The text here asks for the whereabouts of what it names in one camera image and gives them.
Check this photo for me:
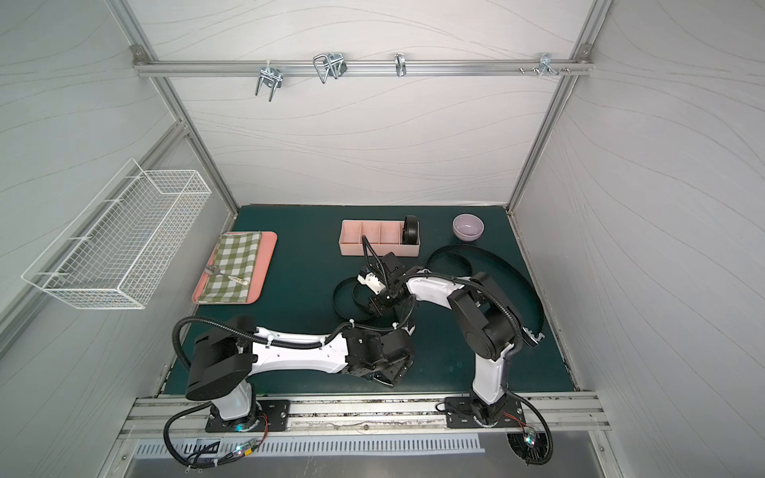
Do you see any white cartoon handle spoon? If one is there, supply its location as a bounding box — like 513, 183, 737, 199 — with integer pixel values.
204, 265, 249, 286

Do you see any metal ring clamp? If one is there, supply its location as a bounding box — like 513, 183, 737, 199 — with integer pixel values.
394, 53, 406, 78

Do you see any green checkered cloth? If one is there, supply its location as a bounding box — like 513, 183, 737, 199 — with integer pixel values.
195, 231, 262, 305

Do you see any left arm base cable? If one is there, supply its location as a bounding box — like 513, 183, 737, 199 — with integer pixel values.
162, 401, 271, 470

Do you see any metal hook clamp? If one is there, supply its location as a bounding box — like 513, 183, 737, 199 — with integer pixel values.
312, 53, 348, 84
255, 66, 283, 102
518, 53, 571, 78

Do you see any metal hook clamp left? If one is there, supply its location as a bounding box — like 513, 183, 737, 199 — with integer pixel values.
255, 66, 283, 102

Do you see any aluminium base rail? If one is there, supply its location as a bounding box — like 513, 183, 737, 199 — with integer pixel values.
118, 392, 612, 439

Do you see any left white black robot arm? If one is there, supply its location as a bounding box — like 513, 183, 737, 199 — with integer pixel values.
171, 316, 414, 433

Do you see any purple small bowl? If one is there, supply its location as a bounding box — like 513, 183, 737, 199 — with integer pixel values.
452, 213, 485, 242

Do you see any white wire basket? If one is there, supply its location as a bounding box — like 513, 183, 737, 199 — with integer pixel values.
21, 159, 211, 310

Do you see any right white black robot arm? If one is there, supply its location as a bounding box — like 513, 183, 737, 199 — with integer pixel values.
357, 253, 524, 427

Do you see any pink plastic tray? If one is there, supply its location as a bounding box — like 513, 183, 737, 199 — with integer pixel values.
192, 231, 278, 305

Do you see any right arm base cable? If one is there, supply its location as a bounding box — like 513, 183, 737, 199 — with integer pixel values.
506, 390, 561, 467

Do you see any metal hook clamp right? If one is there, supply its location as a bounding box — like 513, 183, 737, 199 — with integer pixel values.
518, 53, 571, 78

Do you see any pink compartment storage box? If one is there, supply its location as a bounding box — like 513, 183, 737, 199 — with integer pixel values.
339, 219, 420, 258

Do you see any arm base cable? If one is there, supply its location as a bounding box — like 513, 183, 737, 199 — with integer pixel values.
506, 390, 561, 467
162, 401, 271, 470

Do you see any aluminium crossbar rail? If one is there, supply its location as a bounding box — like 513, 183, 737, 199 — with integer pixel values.
133, 57, 595, 79

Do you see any dark green table mat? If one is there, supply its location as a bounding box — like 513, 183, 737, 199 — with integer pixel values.
197, 205, 575, 396

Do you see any metal hook clamp centre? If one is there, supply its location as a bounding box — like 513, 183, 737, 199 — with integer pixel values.
312, 53, 348, 84

